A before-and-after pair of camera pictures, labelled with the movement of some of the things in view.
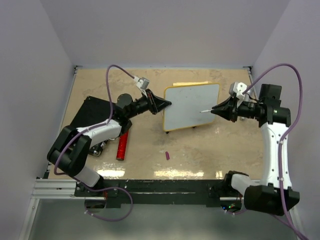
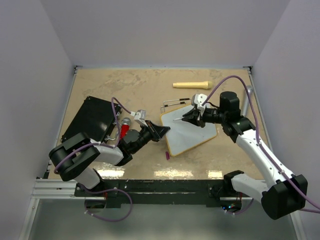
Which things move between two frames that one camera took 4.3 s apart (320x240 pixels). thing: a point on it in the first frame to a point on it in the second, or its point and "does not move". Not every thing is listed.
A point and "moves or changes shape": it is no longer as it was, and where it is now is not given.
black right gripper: [226, 108] to [195, 113]
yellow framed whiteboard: [188, 100] to [181, 135]
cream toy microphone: [180, 84] does not move
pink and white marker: [208, 110] moves or changes shape
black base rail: [193, 193] does not move
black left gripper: [155, 104] to [157, 132]
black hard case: [93, 111] does not move
